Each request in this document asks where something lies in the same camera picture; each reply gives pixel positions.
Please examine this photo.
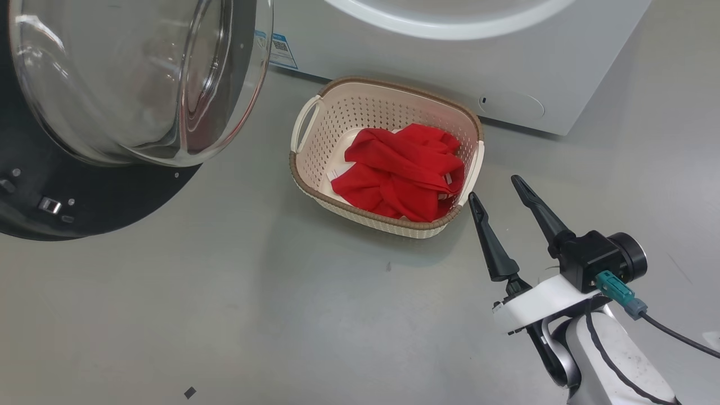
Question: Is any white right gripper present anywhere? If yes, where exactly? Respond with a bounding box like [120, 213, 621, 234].
[468, 174, 611, 335]

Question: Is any washing machine door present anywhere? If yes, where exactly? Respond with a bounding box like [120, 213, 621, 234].
[0, 0, 275, 241]

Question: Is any white front-load washing machine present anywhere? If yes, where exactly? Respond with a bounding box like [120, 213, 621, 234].
[256, 0, 653, 137]

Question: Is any cream perforated laundry basket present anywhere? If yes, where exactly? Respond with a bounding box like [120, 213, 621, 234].
[289, 76, 485, 240]

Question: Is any blue energy label sticker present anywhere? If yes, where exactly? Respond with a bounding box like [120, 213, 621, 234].
[254, 29, 299, 71]

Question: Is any teal plug right camera cable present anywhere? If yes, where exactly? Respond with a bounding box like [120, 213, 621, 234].
[595, 270, 720, 359]

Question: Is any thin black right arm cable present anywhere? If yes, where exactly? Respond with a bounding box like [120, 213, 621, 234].
[584, 307, 678, 405]

